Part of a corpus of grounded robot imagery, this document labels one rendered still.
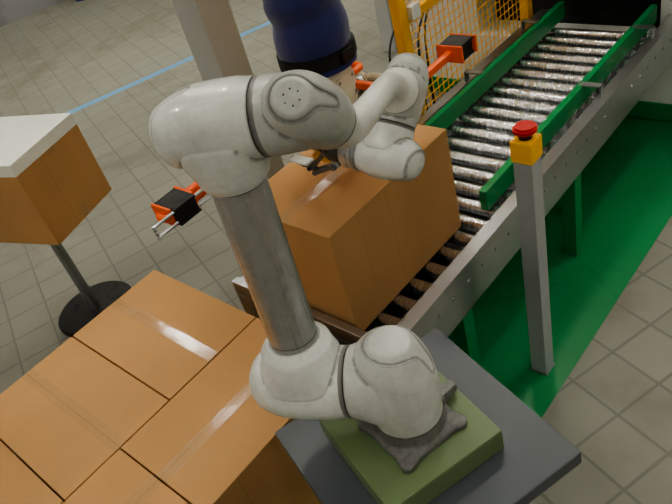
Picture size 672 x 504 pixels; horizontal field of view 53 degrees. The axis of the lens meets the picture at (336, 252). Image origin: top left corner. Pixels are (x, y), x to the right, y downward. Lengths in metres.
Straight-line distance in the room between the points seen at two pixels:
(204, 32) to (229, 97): 1.88
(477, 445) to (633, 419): 1.13
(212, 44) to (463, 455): 2.03
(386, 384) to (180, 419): 0.95
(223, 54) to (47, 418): 1.58
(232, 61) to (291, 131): 2.02
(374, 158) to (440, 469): 0.70
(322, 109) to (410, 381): 0.58
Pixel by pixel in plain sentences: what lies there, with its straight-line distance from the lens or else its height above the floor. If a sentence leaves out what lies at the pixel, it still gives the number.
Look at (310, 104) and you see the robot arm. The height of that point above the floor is 1.63.
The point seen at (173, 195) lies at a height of 1.24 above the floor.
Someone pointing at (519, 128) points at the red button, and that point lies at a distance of 1.99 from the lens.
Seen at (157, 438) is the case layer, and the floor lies 0.54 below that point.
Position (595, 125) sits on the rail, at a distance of 2.95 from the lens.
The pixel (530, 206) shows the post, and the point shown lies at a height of 0.78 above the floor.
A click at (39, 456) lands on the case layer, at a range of 2.33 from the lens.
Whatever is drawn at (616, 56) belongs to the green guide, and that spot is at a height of 0.61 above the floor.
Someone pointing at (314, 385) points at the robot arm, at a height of 1.04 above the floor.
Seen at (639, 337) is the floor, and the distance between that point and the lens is 2.79.
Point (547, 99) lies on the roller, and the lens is 3.18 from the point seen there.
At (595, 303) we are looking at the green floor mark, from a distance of 2.91.
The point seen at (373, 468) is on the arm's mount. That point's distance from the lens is 1.51.
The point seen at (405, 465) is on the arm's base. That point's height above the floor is 0.83.
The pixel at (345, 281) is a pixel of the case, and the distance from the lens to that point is 1.98.
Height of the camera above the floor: 2.05
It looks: 38 degrees down
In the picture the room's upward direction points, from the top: 17 degrees counter-clockwise
